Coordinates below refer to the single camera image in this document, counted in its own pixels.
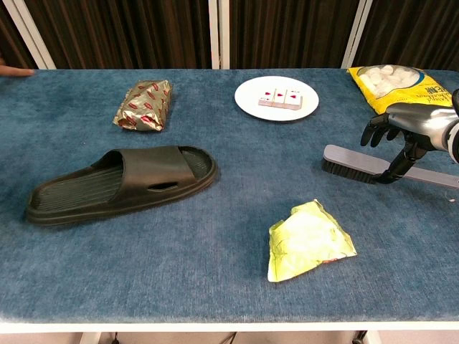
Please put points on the crumpled yellow-green wrapper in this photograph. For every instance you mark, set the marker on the crumpled yellow-green wrapper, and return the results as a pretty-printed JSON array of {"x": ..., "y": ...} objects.
[{"x": 308, "y": 240}]

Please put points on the yellow bag of white candies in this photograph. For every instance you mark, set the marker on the yellow bag of white candies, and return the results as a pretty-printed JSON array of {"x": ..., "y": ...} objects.
[{"x": 405, "y": 93}]

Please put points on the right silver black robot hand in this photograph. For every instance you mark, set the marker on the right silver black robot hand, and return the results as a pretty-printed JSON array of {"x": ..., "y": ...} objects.
[{"x": 416, "y": 122}]

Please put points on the white round plate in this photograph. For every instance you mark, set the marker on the white round plate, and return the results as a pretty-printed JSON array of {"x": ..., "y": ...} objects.
[{"x": 247, "y": 98}]

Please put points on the black rubber slipper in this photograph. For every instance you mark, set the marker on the black rubber slipper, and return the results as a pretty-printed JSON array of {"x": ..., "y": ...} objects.
[{"x": 150, "y": 168}]

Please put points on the gold foil snack pack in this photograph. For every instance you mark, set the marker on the gold foil snack pack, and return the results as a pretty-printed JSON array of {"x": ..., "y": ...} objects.
[{"x": 145, "y": 105}]

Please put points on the blue fabric table mat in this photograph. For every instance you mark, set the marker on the blue fabric table mat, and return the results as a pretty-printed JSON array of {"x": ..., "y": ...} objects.
[{"x": 215, "y": 268}]

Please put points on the dark ribbed partition screen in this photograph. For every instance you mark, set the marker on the dark ribbed partition screen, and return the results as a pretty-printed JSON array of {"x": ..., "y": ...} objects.
[
  {"x": 125, "y": 32},
  {"x": 287, "y": 32},
  {"x": 10, "y": 39},
  {"x": 412, "y": 32}
]

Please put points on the grey brush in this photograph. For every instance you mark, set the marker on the grey brush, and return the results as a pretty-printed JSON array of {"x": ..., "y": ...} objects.
[{"x": 351, "y": 156}]

